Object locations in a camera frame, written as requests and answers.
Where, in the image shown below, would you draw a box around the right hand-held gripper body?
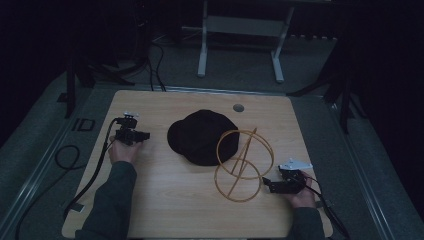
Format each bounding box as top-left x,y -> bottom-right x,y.
277,158 -> 314,195

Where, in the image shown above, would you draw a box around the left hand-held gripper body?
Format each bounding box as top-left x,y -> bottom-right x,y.
114,111 -> 141,146

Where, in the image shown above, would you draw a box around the golden wire hat stand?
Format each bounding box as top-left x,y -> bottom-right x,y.
213,127 -> 276,204

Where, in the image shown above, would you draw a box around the black hat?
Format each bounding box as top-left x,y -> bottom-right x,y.
166,108 -> 241,167

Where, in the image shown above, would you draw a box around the person's right hand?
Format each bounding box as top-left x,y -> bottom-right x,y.
283,171 -> 318,210

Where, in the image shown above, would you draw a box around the person's left hand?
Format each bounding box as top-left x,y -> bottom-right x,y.
108,137 -> 143,165

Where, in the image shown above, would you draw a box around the black metal stand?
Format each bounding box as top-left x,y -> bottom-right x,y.
285,33 -> 368,135
56,0 -> 152,120

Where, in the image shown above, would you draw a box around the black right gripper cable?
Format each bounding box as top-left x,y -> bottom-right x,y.
299,175 -> 352,240

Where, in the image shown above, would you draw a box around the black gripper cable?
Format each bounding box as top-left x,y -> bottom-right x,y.
62,117 -> 120,222
299,175 -> 352,240

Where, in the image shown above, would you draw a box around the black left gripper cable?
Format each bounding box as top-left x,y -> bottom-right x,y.
62,117 -> 120,222

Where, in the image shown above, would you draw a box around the black cables on floor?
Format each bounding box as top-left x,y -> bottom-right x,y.
146,39 -> 168,93

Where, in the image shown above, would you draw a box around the black floor cable loop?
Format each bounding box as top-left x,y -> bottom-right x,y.
14,144 -> 82,240

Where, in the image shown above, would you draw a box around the white metal desk frame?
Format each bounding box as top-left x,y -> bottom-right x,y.
195,0 -> 296,84

